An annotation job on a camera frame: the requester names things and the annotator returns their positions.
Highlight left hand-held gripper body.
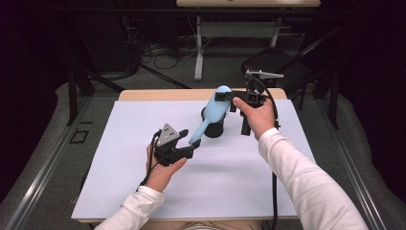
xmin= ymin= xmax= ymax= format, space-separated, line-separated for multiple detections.
xmin=153 ymin=123 xmax=195 ymax=168

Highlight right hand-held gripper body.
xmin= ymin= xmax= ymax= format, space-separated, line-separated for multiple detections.
xmin=230 ymin=69 xmax=285 ymax=137

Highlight light blue shoe horn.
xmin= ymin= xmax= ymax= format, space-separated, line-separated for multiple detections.
xmin=188 ymin=84 xmax=233 ymax=147

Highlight black mesh pen cup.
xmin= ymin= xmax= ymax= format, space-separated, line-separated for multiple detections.
xmin=200 ymin=106 xmax=226 ymax=139

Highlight person's right hand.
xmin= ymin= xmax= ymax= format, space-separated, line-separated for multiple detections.
xmin=232 ymin=96 xmax=276 ymax=141

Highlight person's left hand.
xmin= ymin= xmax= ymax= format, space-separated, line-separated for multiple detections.
xmin=145 ymin=143 xmax=189 ymax=194

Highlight black folding chair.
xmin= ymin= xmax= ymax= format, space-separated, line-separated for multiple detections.
xmin=241 ymin=27 xmax=342 ymax=97

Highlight wooden table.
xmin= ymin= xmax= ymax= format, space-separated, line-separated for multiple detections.
xmin=78 ymin=88 xmax=300 ymax=223

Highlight person's lap beige trousers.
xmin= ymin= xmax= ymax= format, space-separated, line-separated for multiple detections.
xmin=140 ymin=219 xmax=262 ymax=230

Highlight left hand-held gripper black cable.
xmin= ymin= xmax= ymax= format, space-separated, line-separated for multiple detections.
xmin=136 ymin=128 xmax=162 ymax=193

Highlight hand-held gripper black cable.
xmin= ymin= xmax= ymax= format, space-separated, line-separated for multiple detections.
xmin=253 ymin=76 xmax=282 ymax=230
xmin=136 ymin=128 xmax=162 ymax=193

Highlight white frame desk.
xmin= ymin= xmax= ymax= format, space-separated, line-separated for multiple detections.
xmin=175 ymin=0 xmax=322 ymax=81

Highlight tangle of floor cables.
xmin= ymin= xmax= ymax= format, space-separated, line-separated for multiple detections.
xmin=140 ymin=42 xmax=200 ymax=70

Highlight right hand-held gripper black cable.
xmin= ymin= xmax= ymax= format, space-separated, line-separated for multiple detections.
xmin=253 ymin=76 xmax=282 ymax=230

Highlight black metal stand frame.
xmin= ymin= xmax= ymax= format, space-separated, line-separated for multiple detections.
xmin=65 ymin=18 xmax=127 ymax=127

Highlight aluminium floor rail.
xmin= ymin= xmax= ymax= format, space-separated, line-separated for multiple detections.
xmin=314 ymin=95 xmax=389 ymax=230
xmin=4 ymin=95 xmax=94 ymax=230

